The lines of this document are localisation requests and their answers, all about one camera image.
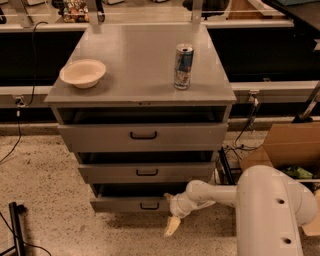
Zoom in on grey top drawer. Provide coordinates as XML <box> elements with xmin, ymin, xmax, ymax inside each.
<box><xmin>57</xmin><ymin>106</ymin><xmax>230</xmax><ymax>154</ymax></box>

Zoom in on grey drawer cabinet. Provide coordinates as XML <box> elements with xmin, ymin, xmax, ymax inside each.
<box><xmin>44</xmin><ymin>23</ymin><xmax>238</xmax><ymax>210</ymax></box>

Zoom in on green bag in box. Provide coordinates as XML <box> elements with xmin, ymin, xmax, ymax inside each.
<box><xmin>282</xmin><ymin>166</ymin><xmax>313</xmax><ymax>179</ymax></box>

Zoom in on colourful objects in background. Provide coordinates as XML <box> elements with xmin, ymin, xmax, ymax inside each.
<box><xmin>63</xmin><ymin>0</ymin><xmax>89</xmax><ymax>23</ymax></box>

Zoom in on brown cardboard box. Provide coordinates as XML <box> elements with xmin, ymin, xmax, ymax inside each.
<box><xmin>236</xmin><ymin>123</ymin><xmax>319</xmax><ymax>241</ymax></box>

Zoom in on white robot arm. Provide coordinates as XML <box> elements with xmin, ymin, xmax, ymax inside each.
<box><xmin>165</xmin><ymin>165</ymin><xmax>318</xmax><ymax>256</ymax></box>

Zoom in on black cables right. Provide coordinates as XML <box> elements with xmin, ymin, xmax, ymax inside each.
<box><xmin>213</xmin><ymin>96</ymin><xmax>264</xmax><ymax>188</ymax></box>

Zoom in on blue silver drink can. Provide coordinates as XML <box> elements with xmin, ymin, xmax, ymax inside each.
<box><xmin>174</xmin><ymin>43</ymin><xmax>194</xmax><ymax>90</ymax></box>

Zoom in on black cable left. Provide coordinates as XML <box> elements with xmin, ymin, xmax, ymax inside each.
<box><xmin>0</xmin><ymin>21</ymin><xmax>50</xmax><ymax>166</ymax></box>

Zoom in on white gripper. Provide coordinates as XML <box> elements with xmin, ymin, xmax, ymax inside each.
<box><xmin>164</xmin><ymin>192</ymin><xmax>200</xmax><ymax>237</ymax></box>

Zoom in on white bowl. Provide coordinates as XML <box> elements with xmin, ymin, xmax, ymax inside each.
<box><xmin>59</xmin><ymin>59</ymin><xmax>106</xmax><ymax>89</ymax></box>

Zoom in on grey middle drawer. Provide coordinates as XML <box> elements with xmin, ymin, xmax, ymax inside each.
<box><xmin>79</xmin><ymin>151</ymin><xmax>215</xmax><ymax>184</ymax></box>

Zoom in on black stand lower left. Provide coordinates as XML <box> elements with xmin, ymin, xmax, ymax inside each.
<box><xmin>0</xmin><ymin>202</ymin><xmax>26</xmax><ymax>256</ymax></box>

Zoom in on grey bottom drawer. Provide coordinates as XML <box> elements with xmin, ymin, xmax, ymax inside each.
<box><xmin>90</xmin><ymin>182</ymin><xmax>187</xmax><ymax>212</ymax></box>

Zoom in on grey drawer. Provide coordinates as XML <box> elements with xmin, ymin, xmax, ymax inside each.
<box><xmin>79</xmin><ymin>151</ymin><xmax>215</xmax><ymax>184</ymax></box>
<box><xmin>90</xmin><ymin>182</ymin><xmax>187</xmax><ymax>212</ymax></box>
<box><xmin>57</xmin><ymin>106</ymin><xmax>230</xmax><ymax>154</ymax></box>

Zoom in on black bar by cabinet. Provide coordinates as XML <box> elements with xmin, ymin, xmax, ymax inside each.
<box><xmin>218</xmin><ymin>147</ymin><xmax>235</xmax><ymax>185</ymax></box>

